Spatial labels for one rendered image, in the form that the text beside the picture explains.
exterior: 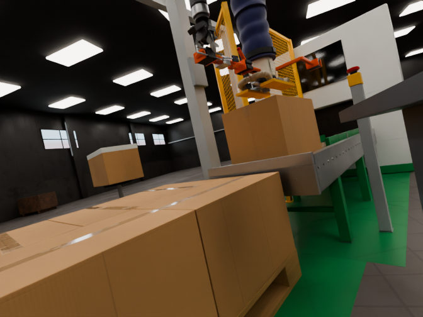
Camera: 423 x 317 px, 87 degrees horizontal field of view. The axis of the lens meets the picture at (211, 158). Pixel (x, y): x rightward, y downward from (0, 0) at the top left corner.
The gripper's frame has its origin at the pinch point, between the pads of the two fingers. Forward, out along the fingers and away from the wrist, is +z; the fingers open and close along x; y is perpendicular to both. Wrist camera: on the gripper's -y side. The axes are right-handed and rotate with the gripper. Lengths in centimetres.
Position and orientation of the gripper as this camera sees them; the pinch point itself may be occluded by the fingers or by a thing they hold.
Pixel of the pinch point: (206, 56)
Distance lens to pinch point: 124.6
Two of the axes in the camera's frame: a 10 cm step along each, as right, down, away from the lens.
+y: 6.6, -1.6, 7.3
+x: -7.2, 1.4, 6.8
